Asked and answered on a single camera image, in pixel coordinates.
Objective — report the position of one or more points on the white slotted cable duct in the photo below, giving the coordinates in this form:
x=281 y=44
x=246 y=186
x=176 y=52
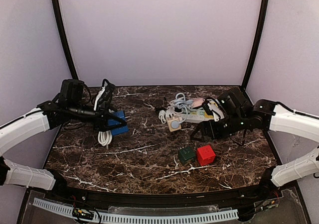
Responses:
x=102 y=217

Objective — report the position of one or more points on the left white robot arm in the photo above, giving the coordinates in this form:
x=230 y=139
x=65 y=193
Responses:
x=44 y=117

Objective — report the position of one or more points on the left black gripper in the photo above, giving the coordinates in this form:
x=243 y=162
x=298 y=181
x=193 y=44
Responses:
x=103 y=119

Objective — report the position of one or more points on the dark green cube socket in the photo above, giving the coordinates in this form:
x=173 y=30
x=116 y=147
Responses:
x=186 y=155

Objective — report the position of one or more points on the red cube socket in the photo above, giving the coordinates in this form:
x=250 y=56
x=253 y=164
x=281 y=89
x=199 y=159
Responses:
x=205 y=155

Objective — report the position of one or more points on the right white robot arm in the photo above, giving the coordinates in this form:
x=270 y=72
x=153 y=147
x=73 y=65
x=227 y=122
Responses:
x=269 y=116

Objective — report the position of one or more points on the black charger plug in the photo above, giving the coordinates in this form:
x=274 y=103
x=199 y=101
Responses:
x=177 y=110

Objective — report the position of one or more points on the beige cube socket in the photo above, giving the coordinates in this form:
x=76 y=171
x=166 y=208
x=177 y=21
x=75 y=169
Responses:
x=174 y=123

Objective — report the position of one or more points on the white power strip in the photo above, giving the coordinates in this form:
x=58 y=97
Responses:
x=198 y=117

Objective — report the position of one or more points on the blue cube socket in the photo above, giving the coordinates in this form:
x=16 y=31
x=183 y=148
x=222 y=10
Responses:
x=112 y=122

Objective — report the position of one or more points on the right black frame post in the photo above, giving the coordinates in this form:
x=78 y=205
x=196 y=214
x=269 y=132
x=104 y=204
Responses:
x=255 y=44

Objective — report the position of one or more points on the pink plug adapter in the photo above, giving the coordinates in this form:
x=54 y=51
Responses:
x=197 y=103

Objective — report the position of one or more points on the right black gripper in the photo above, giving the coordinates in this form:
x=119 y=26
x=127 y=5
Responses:
x=208 y=130

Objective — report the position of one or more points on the black frame post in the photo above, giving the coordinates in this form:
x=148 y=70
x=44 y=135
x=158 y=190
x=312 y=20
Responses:
x=255 y=44
x=64 y=39

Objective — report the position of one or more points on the yellow cube socket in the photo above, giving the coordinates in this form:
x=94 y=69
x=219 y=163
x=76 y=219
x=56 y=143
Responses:
x=208 y=113

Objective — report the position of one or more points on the small circuit board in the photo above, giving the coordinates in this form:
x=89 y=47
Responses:
x=83 y=214

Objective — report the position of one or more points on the left black frame post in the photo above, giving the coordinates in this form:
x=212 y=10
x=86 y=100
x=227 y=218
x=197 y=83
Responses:
x=64 y=39

